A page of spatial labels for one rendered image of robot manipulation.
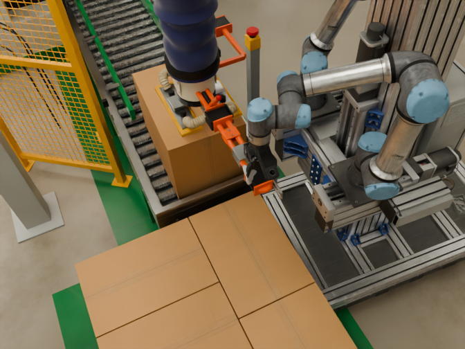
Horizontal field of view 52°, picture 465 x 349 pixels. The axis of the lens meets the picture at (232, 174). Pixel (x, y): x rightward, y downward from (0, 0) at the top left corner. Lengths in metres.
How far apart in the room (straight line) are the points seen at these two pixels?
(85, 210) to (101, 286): 1.03
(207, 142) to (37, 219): 1.44
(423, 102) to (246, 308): 1.23
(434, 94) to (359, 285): 1.44
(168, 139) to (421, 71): 1.22
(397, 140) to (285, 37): 2.91
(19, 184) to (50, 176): 0.59
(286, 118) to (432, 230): 1.68
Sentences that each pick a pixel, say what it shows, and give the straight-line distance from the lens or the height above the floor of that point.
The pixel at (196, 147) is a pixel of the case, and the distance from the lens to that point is 2.26.
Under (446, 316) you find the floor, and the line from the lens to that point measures 2.98.
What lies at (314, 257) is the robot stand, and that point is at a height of 0.21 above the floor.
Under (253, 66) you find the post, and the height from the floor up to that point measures 0.82.
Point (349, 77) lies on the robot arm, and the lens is 1.55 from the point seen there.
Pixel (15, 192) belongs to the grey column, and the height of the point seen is 0.39.
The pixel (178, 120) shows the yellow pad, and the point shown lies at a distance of 2.07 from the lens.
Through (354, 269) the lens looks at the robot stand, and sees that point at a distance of 2.72.
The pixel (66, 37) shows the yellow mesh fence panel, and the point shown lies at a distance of 2.55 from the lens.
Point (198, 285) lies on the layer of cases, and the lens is 2.27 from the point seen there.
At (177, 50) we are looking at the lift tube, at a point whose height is 1.47.
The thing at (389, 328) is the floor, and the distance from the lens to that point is 2.86.
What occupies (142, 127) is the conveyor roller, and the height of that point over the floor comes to 0.54.
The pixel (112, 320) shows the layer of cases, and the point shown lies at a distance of 2.28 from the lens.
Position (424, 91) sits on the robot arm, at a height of 1.67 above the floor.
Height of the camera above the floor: 2.60
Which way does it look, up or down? 52 degrees down
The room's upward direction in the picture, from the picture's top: 4 degrees counter-clockwise
